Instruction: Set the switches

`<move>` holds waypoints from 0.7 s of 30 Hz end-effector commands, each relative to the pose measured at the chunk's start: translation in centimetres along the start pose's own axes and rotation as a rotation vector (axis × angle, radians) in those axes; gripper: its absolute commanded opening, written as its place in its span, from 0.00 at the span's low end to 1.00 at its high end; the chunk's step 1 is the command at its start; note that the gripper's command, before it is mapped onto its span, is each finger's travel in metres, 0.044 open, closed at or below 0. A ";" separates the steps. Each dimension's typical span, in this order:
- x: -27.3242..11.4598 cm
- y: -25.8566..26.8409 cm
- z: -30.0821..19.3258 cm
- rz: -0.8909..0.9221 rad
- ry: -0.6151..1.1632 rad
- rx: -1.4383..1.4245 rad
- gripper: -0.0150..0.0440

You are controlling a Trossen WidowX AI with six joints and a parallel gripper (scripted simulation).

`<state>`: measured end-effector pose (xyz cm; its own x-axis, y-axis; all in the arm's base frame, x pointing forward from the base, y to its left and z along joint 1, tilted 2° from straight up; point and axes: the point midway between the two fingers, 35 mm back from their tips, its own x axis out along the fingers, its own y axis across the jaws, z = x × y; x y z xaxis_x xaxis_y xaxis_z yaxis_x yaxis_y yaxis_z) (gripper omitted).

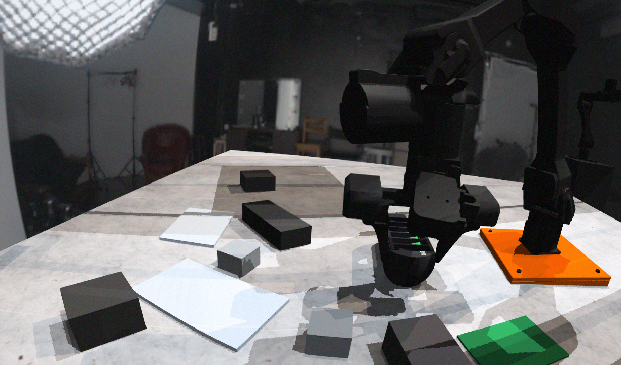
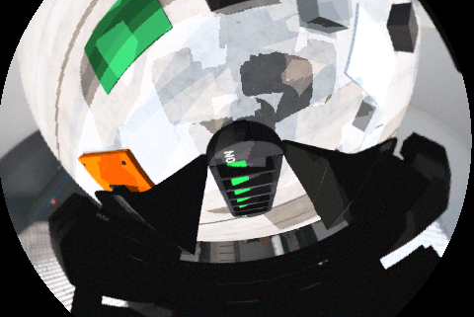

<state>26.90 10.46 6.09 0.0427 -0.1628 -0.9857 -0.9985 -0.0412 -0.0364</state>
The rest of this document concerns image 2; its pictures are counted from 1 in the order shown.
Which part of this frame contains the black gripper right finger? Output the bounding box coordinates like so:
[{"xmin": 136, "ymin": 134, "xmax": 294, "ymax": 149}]
[{"xmin": 281, "ymin": 136, "xmax": 398, "ymax": 230}]

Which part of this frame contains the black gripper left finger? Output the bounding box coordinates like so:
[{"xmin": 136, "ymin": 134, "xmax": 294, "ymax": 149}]
[{"xmin": 94, "ymin": 154, "xmax": 208, "ymax": 256}]

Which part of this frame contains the green flat square panel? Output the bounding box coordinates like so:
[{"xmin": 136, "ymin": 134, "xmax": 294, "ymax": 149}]
[{"xmin": 84, "ymin": 0, "xmax": 173, "ymax": 95}]

